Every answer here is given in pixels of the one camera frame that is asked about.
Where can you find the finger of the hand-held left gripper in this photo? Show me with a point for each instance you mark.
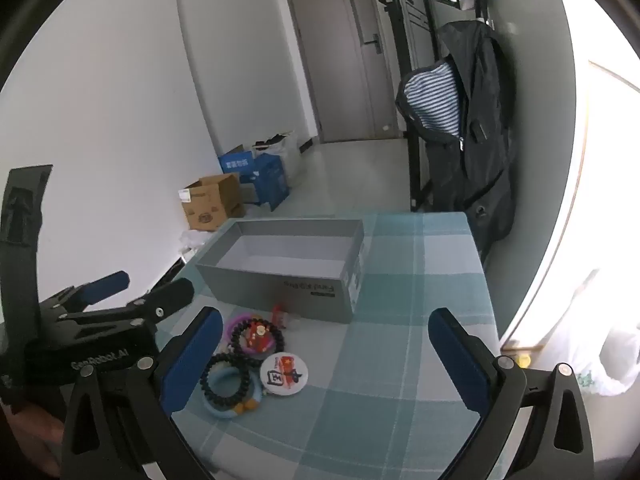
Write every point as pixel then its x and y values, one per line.
pixel 167 297
pixel 102 285

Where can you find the red and white scrunchie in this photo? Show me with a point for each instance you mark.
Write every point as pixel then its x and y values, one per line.
pixel 258 333

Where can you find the white plastic bag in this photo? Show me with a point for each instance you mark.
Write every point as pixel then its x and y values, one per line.
pixel 617 360

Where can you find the black jacket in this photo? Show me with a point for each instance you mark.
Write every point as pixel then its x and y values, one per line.
pixel 485 135

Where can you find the small clear red trinket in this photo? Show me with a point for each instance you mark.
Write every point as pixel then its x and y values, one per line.
pixel 278 315

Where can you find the brown cardboard box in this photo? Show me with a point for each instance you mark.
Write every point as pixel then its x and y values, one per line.
pixel 212 207

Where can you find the grey cardboard box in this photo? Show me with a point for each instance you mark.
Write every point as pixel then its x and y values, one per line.
pixel 280 287

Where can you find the person's left hand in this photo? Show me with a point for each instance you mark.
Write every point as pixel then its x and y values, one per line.
pixel 35 435

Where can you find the blue cardboard box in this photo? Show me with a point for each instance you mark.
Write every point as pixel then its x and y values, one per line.
pixel 270 180

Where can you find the striped shirt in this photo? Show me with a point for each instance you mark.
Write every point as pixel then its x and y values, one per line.
pixel 432 100

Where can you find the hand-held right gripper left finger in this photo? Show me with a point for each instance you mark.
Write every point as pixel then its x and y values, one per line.
pixel 192 360

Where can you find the grey door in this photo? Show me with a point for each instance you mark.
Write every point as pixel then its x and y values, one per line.
pixel 330 60

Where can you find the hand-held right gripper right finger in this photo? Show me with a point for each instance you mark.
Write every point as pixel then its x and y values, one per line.
pixel 457 360

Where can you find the round white badge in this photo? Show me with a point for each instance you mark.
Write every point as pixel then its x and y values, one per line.
pixel 282 372

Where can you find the teal plaid tablecloth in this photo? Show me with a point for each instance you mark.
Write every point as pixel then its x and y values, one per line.
pixel 390 360

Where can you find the white plastic sheeting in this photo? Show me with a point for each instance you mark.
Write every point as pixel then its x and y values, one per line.
pixel 190 245

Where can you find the large white bag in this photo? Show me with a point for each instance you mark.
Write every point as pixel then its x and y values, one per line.
pixel 290 157

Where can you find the black metal rack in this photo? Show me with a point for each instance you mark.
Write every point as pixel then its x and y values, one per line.
pixel 415 170

